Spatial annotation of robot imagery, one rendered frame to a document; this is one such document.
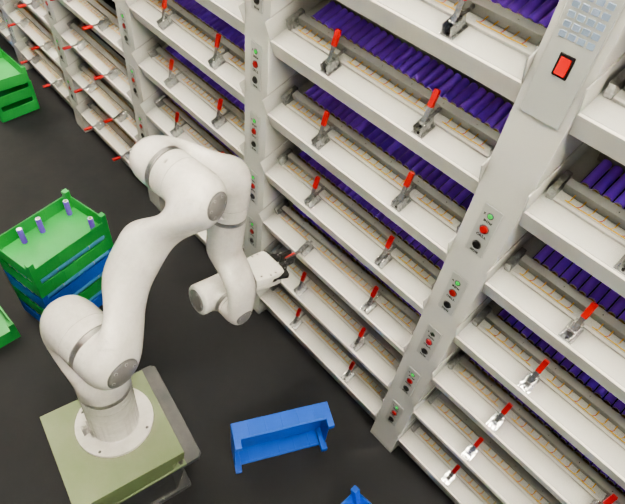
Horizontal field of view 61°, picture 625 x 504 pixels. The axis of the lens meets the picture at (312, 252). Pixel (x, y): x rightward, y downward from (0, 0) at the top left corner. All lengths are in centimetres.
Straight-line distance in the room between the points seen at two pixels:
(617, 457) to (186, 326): 144
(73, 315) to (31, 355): 97
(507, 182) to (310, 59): 53
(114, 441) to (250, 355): 69
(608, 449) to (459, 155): 66
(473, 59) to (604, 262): 39
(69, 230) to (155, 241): 99
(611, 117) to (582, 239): 21
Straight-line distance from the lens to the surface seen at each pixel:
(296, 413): 169
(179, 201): 101
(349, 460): 187
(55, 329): 119
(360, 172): 128
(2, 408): 207
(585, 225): 101
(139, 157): 108
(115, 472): 147
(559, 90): 89
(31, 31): 321
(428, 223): 119
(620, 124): 90
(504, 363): 128
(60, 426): 155
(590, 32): 86
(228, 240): 126
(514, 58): 96
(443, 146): 107
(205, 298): 138
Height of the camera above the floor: 173
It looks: 48 degrees down
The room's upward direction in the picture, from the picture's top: 8 degrees clockwise
